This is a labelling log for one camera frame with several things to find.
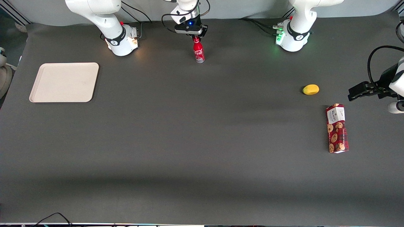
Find black cable at table edge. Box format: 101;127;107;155
31;212;74;227

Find cream plastic tray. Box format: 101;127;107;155
29;62;99;103

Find black cables at left arm base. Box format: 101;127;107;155
239;9;294;36

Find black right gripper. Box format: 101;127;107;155
189;18;208;41

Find black looped cable on left arm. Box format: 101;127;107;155
367;45;404;89

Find black cables at right arm base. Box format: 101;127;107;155
119;2;153;39

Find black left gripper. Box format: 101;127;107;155
348;65;399;102

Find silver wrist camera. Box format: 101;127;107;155
174;25;203;35

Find yellow lemon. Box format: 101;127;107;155
302;84;320;96

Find beige round object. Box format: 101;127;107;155
0;47;13;99

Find red coke bottle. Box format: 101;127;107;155
193;37;205;64

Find red cookie box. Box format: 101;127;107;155
326;103;349;154

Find black cables at arm base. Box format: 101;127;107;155
119;2;153;39
239;9;294;36

